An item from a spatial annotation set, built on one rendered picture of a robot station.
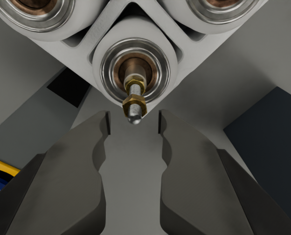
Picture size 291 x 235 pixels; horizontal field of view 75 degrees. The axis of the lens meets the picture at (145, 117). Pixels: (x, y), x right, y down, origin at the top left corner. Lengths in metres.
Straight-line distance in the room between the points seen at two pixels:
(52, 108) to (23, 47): 0.24
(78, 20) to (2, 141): 0.15
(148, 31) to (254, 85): 0.42
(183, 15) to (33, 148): 0.22
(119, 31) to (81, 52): 0.10
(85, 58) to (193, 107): 0.34
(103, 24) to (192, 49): 0.12
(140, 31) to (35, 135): 0.17
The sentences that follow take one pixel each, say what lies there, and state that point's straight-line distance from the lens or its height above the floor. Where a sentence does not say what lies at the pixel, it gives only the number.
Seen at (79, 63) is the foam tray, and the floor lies 0.18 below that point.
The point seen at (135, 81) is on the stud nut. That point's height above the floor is 0.29.
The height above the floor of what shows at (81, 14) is 0.25.
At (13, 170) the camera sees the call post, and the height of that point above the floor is 0.31.
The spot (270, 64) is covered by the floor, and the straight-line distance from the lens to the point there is 0.57.
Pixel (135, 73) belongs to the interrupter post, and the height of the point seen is 0.28.
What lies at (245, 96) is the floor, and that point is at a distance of 0.58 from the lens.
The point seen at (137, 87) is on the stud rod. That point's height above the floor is 0.30.
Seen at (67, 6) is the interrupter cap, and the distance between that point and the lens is 0.21.
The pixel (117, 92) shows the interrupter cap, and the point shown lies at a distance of 0.22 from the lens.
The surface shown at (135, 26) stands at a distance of 0.21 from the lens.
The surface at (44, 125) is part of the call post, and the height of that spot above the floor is 0.24.
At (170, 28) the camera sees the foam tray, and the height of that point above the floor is 0.18.
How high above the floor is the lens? 0.45
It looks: 58 degrees down
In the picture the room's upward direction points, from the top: 176 degrees clockwise
